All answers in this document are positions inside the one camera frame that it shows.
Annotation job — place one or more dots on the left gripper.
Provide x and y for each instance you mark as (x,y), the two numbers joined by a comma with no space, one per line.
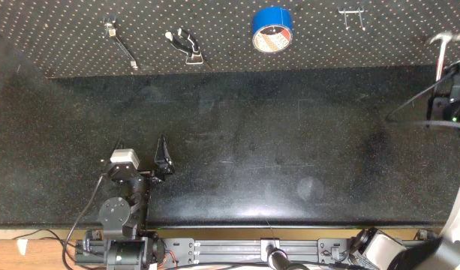
(126,173)

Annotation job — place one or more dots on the black and white pliers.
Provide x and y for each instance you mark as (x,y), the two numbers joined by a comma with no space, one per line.
(184,47)

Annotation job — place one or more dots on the roll of blue tape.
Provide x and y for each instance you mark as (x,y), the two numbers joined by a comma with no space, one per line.
(267,18)

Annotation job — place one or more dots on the hammer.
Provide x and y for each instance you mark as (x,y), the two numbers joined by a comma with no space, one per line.
(441,56)

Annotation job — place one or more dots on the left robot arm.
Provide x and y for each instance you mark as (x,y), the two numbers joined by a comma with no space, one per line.
(115,212)

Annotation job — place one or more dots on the black pegboard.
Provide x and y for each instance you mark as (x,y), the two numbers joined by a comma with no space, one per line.
(46,30)

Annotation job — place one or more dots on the metal hook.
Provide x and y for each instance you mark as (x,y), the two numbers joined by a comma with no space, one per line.
(194,63)
(351,11)
(109,22)

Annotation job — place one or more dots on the wrench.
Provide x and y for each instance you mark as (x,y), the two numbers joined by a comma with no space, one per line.
(121,45)

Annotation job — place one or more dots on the white tape piece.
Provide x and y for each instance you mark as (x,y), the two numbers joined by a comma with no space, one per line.
(22,245)

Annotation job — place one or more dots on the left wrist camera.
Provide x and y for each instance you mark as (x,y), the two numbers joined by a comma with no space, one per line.
(124,156)

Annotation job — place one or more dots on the mounting rail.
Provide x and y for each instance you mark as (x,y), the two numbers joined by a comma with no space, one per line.
(229,253)

